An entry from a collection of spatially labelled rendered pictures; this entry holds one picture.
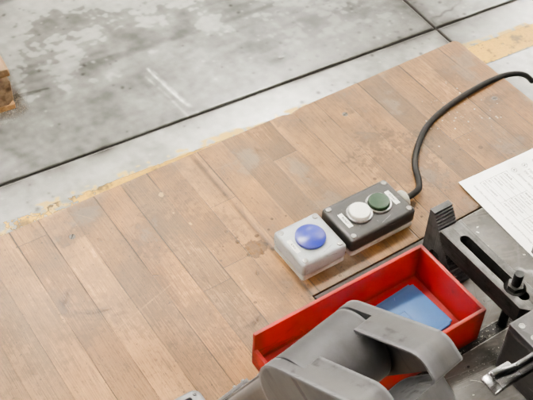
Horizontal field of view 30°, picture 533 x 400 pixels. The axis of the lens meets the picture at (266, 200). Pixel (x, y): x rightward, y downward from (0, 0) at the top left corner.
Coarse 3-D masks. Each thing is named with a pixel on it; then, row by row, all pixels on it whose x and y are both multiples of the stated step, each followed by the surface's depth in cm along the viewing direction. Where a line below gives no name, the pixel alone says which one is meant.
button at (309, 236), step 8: (312, 224) 128; (296, 232) 127; (304, 232) 127; (312, 232) 127; (320, 232) 127; (296, 240) 126; (304, 240) 126; (312, 240) 126; (320, 240) 126; (312, 248) 125
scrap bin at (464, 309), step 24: (384, 264) 120; (408, 264) 124; (432, 264) 122; (360, 288) 120; (384, 288) 124; (432, 288) 124; (456, 288) 119; (312, 312) 117; (456, 312) 121; (480, 312) 116; (264, 336) 114; (288, 336) 117; (456, 336) 116; (264, 360) 114; (384, 384) 113
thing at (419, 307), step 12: (408, 288) 125; (396, 300) 123; (408, 300) 123; (420, 300) 123; (396, 312) 122; (408, 312) 122; (420, 312) 122; (432, 312) 122; (432, 324) 121; (444, 324) 121
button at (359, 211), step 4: (352, 204) 130; (356, 204) 130; (360, 204) 130; (364, 204) 130; (352, 208) 130; (356, 208) 130; (360, 208) 130; (364, 208) 130; (368, 208) 130; (348, 212) 130; (352, 212) 129; (356, 212) 129; (360, 212) 129; (364, 212) 129; (368, 212) 129; (352, 216) 129; (356, 216) 129; (360, 216) 129; (364, 216) 129; (368, 216) 129; (360, 220) 129
